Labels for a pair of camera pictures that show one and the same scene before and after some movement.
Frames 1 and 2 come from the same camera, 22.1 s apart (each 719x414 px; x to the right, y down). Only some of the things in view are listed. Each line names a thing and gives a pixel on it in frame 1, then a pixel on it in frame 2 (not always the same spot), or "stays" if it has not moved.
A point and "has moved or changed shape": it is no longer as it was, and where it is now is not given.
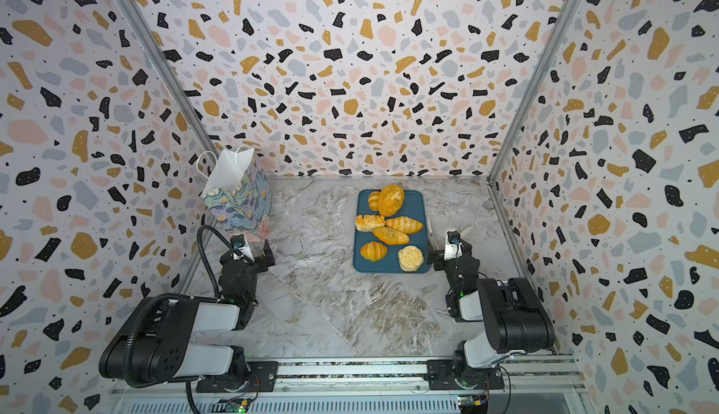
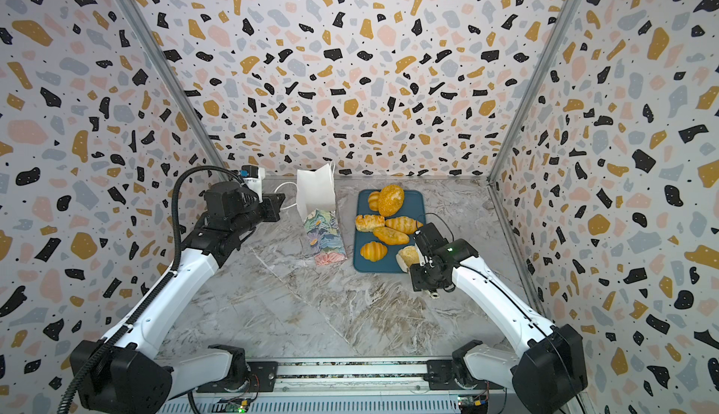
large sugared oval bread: (390, 199) stays
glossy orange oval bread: (389, 237) stays
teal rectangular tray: (390, 232) stays
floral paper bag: (238, 195) has moved or changed shape
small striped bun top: (374, 200) stays
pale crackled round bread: (410, 258) stays
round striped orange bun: (374, 251) stays
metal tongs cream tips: (432, 236) has moved or changed shape
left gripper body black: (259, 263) to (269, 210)
